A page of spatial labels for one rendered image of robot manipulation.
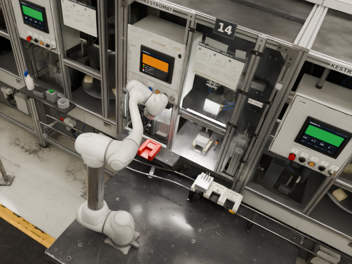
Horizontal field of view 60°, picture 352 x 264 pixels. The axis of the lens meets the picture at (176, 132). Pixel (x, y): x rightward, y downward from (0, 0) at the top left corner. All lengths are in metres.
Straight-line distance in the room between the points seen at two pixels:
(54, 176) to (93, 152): 1.86
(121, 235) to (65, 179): 1.53
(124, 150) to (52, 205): 1.77
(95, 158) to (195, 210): 1.04
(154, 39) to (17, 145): 2.39
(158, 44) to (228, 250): 1.48
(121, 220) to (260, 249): 1.03
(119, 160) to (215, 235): 1.06
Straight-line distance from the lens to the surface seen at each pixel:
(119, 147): 1.64
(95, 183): 1.86
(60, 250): 2.28
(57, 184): 3.43
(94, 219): 2.07
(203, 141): 2.43
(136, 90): 2.02
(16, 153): 3.81
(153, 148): 2.41
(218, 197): 2.36
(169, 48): 1.97
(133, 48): 2.12
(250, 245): 2.41
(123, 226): 2.02
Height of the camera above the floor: 2.70
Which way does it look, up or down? 43 degrees down
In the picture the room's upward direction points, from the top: 10 degrees clockwise
